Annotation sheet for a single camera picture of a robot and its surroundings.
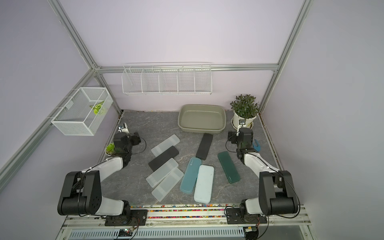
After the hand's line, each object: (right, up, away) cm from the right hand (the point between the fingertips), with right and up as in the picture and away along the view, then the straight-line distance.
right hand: (238, 129), depth 91 cm
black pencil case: (-46, -18, +3) cm, 50 cm away
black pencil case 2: (-21, -12, +10) cm, 26 cm away
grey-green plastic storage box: (-22, +8, +20) cm, 31 cm away
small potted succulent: (-77, -11, -4) cm, 78 cm away
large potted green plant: (+5, +14, +4) cm, 15 cm away
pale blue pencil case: (-22, -32, -10) cm, 40 cm away
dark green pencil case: (-6, -23, 0) cm, 24 cm away
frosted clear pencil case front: (-44, -32, -10) cm, 55 cm away
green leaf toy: (-81, +12, -10) cm, 82 cm away
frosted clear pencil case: (-44, -8, +11) cm, 46 cm away
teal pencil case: (-31, -30, -7) cm, 43 cm away
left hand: (-65, -2, -1) cm, 65 cm away
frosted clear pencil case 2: (-48, -27, -6) cm, 56 cm away
